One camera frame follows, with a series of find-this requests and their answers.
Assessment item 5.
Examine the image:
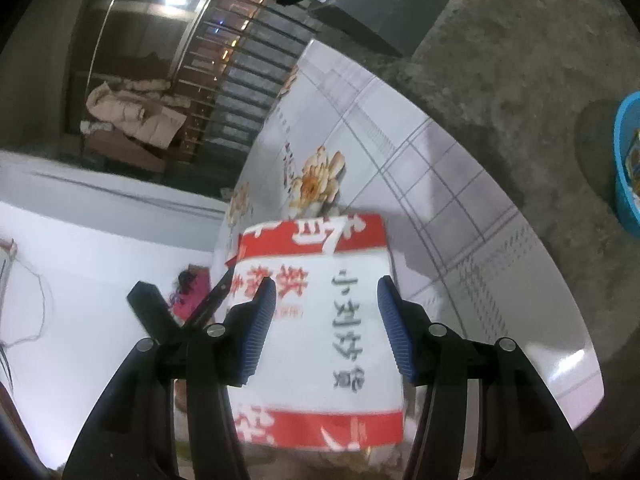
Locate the brown low furniture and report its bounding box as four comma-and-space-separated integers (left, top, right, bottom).
81, 129, 167, 174

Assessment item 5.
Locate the metal bar railing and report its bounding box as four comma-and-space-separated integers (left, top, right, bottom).
172, 0, 322, 162

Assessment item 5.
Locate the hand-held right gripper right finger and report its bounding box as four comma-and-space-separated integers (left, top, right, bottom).
376, 276, 589, 480

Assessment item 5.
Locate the red and white snack packet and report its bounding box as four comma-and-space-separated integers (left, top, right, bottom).
234, 213, 406, 454

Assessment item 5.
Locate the thin wall cable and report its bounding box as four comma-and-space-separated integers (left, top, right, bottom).
0, 254, 54, 349

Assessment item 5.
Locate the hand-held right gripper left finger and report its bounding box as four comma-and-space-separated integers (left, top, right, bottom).
62, 276, 277, 480

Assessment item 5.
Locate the dark grey cabinet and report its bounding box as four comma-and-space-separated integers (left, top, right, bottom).
307, 0, 461, 59

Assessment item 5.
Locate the white wall appliance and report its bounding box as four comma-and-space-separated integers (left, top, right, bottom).
0, 239, 19, 307

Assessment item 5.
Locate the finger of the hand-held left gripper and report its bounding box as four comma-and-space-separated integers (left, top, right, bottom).
179, 264, 236, 334

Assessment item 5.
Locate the beige jacket pile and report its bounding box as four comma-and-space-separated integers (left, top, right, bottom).
85, 78, 192, 149

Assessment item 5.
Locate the blue plastic basin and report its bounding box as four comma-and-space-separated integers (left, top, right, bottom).
613, 90, 640, 239

